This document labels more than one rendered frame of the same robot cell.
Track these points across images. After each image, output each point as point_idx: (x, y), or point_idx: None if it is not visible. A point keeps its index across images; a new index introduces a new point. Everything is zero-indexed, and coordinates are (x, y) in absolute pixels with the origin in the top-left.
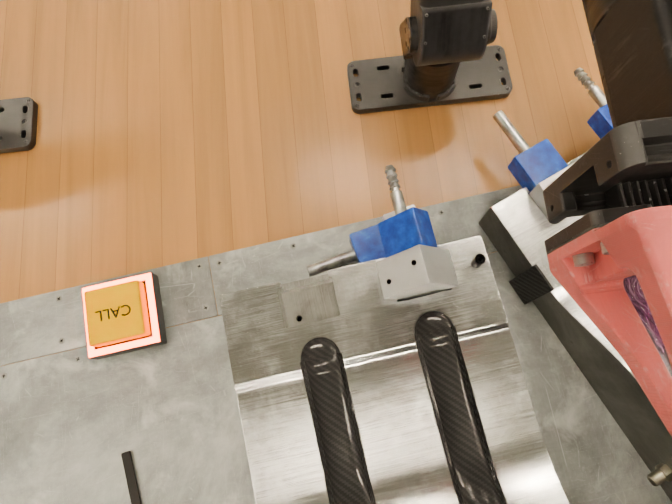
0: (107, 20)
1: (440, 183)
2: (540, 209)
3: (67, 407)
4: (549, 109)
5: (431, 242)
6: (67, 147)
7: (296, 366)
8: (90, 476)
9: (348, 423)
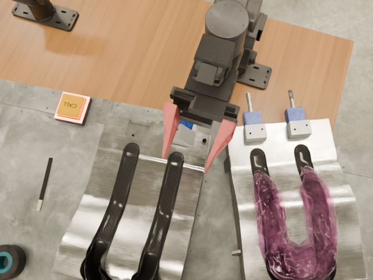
0: None
1: None
2: (244, 136)
3: (38, 133)
4: (278, 102)
5: (189, 126)
6: (82, 36)
7: (122, 149)
8: (35, 160)
9: (130, 176)
